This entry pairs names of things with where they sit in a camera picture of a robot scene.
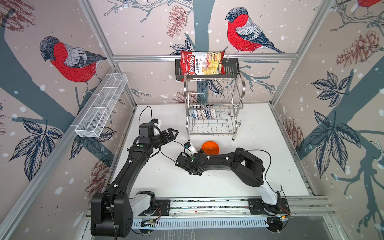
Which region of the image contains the orange plastic bowl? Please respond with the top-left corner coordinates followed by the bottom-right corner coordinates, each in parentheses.
top-left (201, 141), bottom-right (220, 155)

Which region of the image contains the blue floral ceramic bowl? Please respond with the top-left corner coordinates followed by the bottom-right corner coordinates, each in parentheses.
top-left (191, 109), bottom-right (198, 120)

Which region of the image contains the red patterned ceramic bowl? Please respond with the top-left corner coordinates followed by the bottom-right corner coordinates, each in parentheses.
top-left (197, 109), bottom-right (203, 120)

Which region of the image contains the white brown patterned bowl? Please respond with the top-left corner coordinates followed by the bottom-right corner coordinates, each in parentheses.
top-left (201, 109), bottom-right (207, 120)

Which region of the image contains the blue geometric upturned bowl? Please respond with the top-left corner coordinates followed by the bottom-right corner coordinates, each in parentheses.
top-left (206, 109), bottom-right (212, 120)

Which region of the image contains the green patterned ceramic bowl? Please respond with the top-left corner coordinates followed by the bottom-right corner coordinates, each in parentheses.
top-left (210, 109), bottom-right (217, 120)

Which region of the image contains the stainless steel dish rack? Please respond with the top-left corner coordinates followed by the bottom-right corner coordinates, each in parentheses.
top-left (184, 74), bottom-right (246, 141)

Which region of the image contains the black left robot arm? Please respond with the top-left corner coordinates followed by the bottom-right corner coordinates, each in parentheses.
top-left (91, 123), bottom-right (179, 238)

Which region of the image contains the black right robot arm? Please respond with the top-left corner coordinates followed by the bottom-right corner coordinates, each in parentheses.
top-left (175, 148), bottom-right (291, 217)

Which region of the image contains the red cassava chips bag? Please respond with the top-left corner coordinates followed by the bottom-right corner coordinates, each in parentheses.
top-left (175, 51), bottom-right (226, 82)

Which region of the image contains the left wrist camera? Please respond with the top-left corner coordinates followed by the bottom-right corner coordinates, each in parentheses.
top-left (150, 119), bottom-right (162, 126)

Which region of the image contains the aluminium mounting rail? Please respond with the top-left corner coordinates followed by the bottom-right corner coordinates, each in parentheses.
top-left (157, 196), bottom-right (336, 220)

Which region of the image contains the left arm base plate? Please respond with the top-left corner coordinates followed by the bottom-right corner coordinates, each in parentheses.
top-left (130, 199), bottom-right (171, 217)

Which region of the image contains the white wire mesh shelf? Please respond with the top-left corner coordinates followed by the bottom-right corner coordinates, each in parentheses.
top-left (75, 73), bottom-right (128, 138)

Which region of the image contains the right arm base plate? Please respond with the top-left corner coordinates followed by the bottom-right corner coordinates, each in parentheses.
top-left (248, 198), bottom-right (291, 217)

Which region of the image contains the black wall basket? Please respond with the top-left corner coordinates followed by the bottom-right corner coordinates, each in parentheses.
top-left (175, 59), bottom-right (240, 82)

